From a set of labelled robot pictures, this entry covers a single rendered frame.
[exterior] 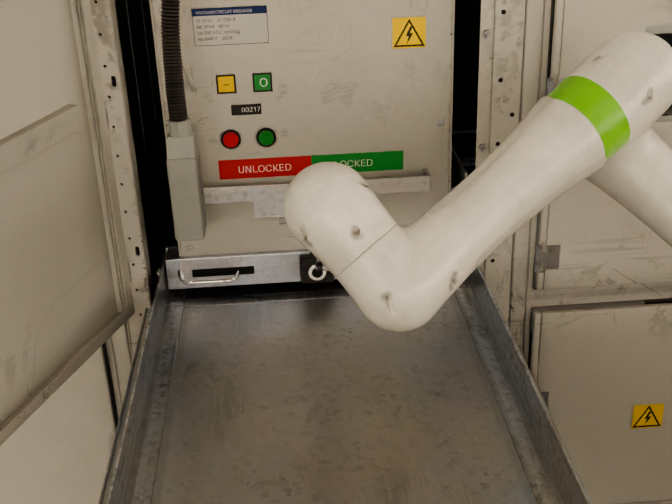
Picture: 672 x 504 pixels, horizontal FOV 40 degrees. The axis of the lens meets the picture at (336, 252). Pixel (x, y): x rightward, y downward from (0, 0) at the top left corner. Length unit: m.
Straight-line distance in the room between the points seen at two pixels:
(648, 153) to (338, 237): 0.51
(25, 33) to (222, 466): 0.67
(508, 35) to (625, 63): 0.35
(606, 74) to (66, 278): 0.88
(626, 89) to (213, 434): 0.72
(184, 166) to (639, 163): 0.69
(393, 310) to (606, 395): 0.85
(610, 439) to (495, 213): 0.89
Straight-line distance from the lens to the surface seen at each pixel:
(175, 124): 1.49
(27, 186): 1.43
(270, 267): 1.67
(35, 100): 1.44
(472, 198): 1.13
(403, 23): 1.55
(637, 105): 1.23
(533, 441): 1.31
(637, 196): 1.39
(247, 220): 1.64
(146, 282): 1.66
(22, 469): 1.90
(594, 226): 1.68
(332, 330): 1.56
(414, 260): 1.08
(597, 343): 1.80
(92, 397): 1.77
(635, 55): 1.25
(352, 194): 1.08
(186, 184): 1.50
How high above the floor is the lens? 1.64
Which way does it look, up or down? 26 degrees down
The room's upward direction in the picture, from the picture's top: 2 degrees counter-clockwise
